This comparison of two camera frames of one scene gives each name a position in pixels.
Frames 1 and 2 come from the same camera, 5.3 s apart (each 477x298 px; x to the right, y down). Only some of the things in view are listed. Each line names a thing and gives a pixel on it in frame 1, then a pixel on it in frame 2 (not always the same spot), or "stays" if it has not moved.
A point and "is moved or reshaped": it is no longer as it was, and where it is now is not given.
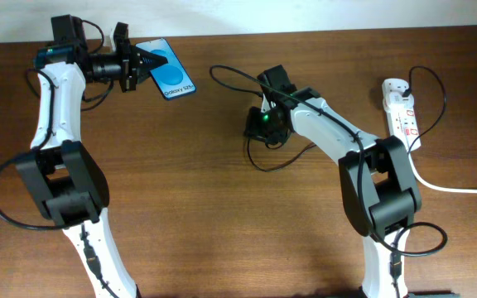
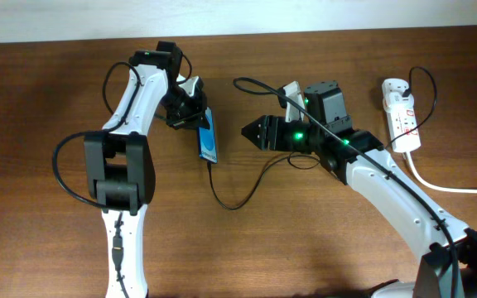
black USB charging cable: x=414 y=142 -> x=289 y=158
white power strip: x=402 y=123 stays
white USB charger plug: x=397 y=99 stays
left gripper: x=134 y=69 -> x=195 y=117
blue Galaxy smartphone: x=171 y=79 is moved or reshaped
